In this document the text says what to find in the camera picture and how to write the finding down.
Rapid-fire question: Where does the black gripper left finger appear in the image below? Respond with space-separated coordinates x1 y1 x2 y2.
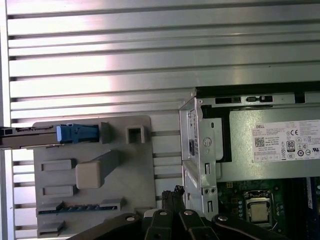
66 189 175 240

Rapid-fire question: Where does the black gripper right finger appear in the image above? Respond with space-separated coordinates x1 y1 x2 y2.
174 184 291 240

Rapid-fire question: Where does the hard disk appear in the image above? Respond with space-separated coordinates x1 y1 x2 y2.
0 123 101 151

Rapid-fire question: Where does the green motherboard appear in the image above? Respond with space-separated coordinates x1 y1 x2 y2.
216 176 320 240

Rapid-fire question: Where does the grey parts rack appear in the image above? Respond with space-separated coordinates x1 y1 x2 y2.
31 114 155 240

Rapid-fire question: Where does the silver CPU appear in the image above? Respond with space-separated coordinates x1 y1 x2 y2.
249 202 273 223

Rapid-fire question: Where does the CPU socket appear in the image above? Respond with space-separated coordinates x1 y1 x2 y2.
242 189 276 231

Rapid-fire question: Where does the black PC case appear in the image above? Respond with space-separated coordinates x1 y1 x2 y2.
178 86 320 240

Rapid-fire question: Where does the RAM stick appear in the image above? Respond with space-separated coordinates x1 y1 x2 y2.
36 202 118 216
304 176 316 211

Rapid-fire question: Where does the grey power supply unit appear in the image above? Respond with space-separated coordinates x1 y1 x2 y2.
216 103 320 183

